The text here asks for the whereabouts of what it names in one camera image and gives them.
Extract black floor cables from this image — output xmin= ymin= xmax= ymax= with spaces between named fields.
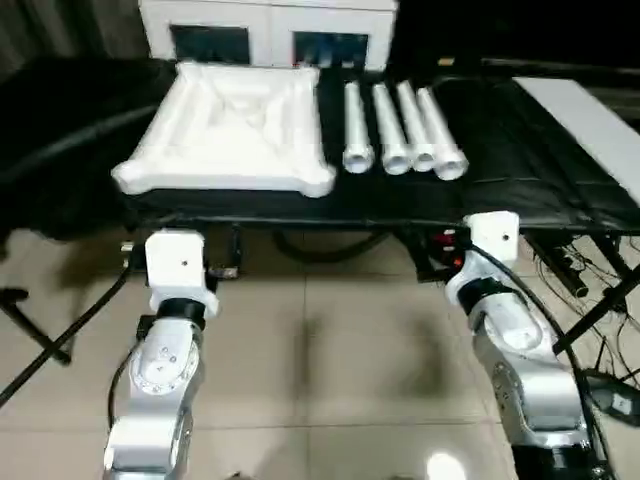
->
xmin=529 ymin=239 xmax=640 ymax=396

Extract white plastic table leg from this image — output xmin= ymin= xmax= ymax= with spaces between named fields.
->
xmin=416 ymin=87 xmax=468 ymax=181
xmin=342 ymin=81 xmax=375 ymax=175
xmin=397 ymin=79 xmax=437 ymax=174
xmin=371 ymin=83 xmax=414 ymax=176

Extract black work mat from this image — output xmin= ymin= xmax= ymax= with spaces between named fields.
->
xmin=0 ymin=54 xmax=640 ymax=246

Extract white plastic table top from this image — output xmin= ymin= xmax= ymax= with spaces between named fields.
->
xmin=110 ymin=60 xmax=337 ymax=200

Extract black metal stand frame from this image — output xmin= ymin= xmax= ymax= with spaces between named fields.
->
xmin=524 ymin=232 xmax=640 ymax=351
xmin=0 ymin=273 xmax=126 ymax=401

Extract white flat board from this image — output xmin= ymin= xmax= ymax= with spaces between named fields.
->
xmin=512 ymin=75 xmax=640 ymax=209

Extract white cabinet with glass doors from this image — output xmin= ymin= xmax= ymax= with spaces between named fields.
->
xmin=137 ymin=0 xmax=400 ymax=71

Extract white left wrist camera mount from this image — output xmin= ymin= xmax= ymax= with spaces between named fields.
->
xmin=143 ymin=228 xmax=222 ymax=321

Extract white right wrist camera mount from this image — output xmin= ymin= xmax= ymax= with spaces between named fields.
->
xmin=467 ymin=211 xmax=520 ymax=265

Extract black power strip red switch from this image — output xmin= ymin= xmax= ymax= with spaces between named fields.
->
xmin=414 ymin=227 xmax=464 ymax=282

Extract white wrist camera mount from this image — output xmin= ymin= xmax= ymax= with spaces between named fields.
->
xmin=467 ymin=211 xmax=520 ymax=265
xmin=143 ymin=228 xmax=222 ymax=321

